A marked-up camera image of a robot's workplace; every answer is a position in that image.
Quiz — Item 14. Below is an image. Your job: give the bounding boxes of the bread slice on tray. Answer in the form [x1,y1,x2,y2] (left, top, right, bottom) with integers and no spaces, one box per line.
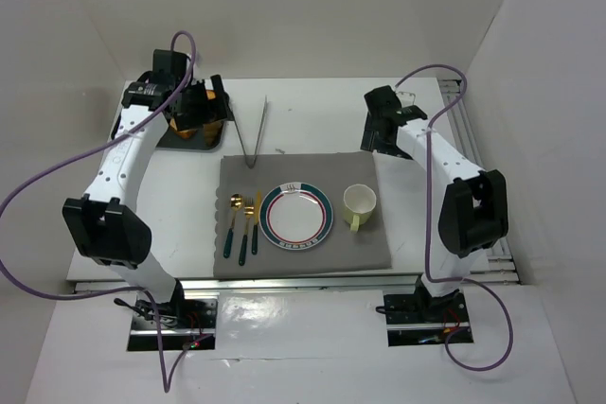
[169,118,198,140]

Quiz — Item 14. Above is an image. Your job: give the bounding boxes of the metal tongs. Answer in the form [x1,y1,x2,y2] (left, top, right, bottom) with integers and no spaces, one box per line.
[230,94,270,170]

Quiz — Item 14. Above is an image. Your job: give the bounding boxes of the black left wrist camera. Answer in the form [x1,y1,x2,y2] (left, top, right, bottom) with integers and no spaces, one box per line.
[149,49,188,87]

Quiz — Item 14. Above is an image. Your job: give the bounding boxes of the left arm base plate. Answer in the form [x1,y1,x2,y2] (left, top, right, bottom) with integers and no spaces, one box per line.
[123,296,218,352]

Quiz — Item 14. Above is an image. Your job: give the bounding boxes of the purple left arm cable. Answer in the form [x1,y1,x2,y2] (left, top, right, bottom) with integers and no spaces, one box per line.
[0,30,198,394]

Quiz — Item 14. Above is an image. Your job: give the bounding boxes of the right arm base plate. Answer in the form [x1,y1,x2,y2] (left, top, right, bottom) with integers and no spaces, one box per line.
[375,292,473,347]

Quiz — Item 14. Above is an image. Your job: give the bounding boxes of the white plate teal rim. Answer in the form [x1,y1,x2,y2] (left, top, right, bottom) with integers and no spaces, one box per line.
[259,182,334,252]

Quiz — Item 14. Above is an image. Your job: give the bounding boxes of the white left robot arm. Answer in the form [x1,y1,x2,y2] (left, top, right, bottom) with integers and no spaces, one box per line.
[62,72,232,322]

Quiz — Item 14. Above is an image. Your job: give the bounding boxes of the gold spoon green handle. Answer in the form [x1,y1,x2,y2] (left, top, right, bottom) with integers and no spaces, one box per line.
[223,193,243,258]

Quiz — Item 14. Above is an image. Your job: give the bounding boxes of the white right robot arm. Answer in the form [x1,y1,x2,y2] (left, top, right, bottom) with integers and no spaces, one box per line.
[361,86,508,322]

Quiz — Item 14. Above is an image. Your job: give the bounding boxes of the black bread tray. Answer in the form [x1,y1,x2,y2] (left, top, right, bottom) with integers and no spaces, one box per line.
[156,88,233,151]

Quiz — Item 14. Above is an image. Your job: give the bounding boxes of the gold fork green handle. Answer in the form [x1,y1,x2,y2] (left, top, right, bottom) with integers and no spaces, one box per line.
[238,198,255,267]

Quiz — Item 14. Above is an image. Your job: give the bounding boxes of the gold knife green handle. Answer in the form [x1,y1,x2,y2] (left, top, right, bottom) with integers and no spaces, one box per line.
[251,191,262,255]

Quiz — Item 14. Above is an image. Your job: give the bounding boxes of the pale green mug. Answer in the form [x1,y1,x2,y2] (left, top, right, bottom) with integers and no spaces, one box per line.
[343,184,377,232]

